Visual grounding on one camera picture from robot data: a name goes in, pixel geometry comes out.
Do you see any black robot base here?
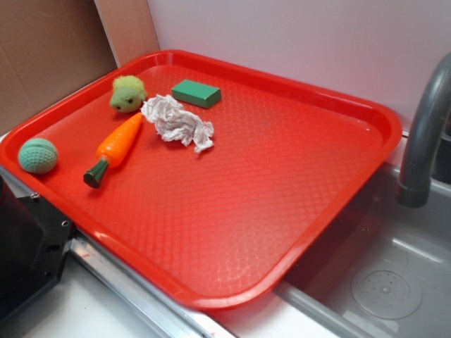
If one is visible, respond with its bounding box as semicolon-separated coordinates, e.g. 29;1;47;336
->
1;180;74;326

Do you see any green plush animal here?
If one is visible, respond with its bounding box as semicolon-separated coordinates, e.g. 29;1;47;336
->
109;75;147;113

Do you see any red plastic tray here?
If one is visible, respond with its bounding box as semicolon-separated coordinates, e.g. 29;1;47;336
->
1;51;402;310

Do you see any crumpled white paper towel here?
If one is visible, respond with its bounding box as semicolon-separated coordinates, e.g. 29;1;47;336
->
141;95;214;154

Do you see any green rectangular block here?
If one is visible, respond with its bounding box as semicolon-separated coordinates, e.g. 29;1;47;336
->
171;80;222;108

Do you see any orange toy carrot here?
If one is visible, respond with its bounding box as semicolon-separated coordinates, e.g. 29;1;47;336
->
83;113;142;188

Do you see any grey plastic sink basin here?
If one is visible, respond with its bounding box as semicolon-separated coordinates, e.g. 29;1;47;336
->
275;164;450;337

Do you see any teal textured ball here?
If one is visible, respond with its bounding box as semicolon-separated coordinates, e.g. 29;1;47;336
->
18;138;58;175

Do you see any grey sink faucet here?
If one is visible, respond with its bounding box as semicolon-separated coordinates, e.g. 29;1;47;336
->
397;54;450;208

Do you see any brown cardboard panel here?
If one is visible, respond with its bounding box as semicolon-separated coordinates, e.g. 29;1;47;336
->
1;1;159;134

